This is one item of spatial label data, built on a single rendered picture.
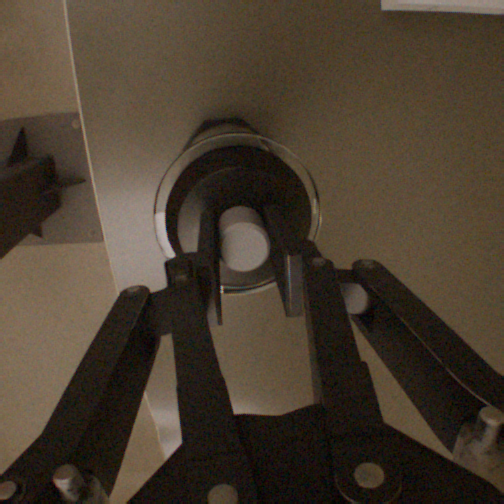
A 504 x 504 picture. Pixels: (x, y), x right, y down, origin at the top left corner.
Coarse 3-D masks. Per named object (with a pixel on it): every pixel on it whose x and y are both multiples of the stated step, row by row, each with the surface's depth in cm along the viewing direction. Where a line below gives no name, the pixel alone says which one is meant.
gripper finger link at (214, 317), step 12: (204, 216) 21; (204, 228) 20; (204, 240) 18; (216, 240) 21; (204, 252) 17; (216, 252) 20; (204, 264) 16; (216, 264) 18; (204, 276) 16; (216, 276) 17; (204, 288) 16; (216, 288) 16; (204, 300) 16; (216, 300) 16; (216, 312) 17; (216, 324) 17
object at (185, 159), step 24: (192, 144) 35; (216, 144) 23; (240, 144) 23; (264, 144) 23; (168, 168) 24; (168, 192) 24; (312, 192) 25; (312, 216) 25; (312, 240) 26; (240, 288) 27; (264, 288) 27
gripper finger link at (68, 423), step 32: (128, 288) 15; (128, 320) 13; (96, 352) 11; (128, 352) 12; (96, 384) 10; (128, 384) 12; (64, 416) 9; (96, 416) 9; (128, 416) 11; (32, 448) 8; (64, 448) 8; (96, 448) 9; (0, 480) 7; (32, 480) 7
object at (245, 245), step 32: (224, 160) 22; (256, 160) 22; (192, 192) 22; (224, 192) 22; (256, 192) 23; (288, 192) 23; (192, 224) 23; (224, 224) 21; (256, 224) 21; (288, 224) 24; (224, 256) 21; (256, 256) 21
